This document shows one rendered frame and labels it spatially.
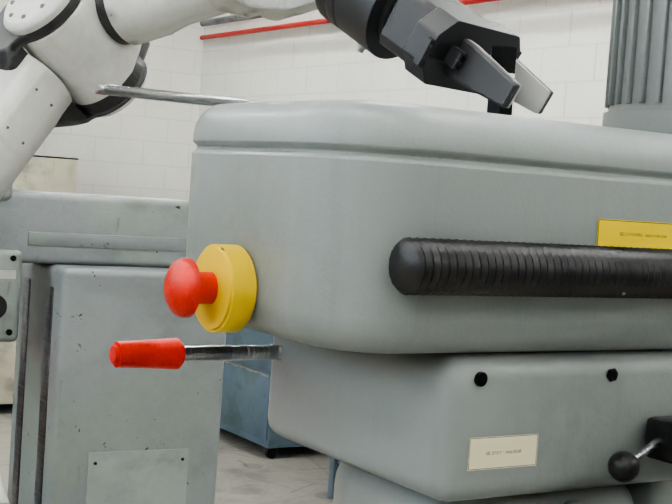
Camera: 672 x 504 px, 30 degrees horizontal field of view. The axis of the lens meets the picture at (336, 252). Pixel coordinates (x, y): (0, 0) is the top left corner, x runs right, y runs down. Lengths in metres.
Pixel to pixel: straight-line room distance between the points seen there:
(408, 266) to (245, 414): 7.87
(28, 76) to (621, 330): 0.59
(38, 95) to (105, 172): 9.36
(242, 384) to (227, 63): 3.05
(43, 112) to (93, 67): 0.06
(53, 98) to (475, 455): 0.56
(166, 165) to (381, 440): 9.92
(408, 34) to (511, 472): 0.35
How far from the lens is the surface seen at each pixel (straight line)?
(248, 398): 8.56
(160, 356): 0.94
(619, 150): 0.89
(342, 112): 0.78
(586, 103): 7.01
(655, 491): 1.01
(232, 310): 0.83
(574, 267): 0.81
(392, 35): 1.00
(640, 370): 0.94
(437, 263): 0.74
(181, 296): 0.83
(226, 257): 0.83
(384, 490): 0.95
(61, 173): 9.47
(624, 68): 1.12
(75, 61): 1.19
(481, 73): 0.96
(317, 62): 9.27
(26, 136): 1.19
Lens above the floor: 1.83
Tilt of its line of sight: 3 degrees down
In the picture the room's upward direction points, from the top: 4 degrees clockwise
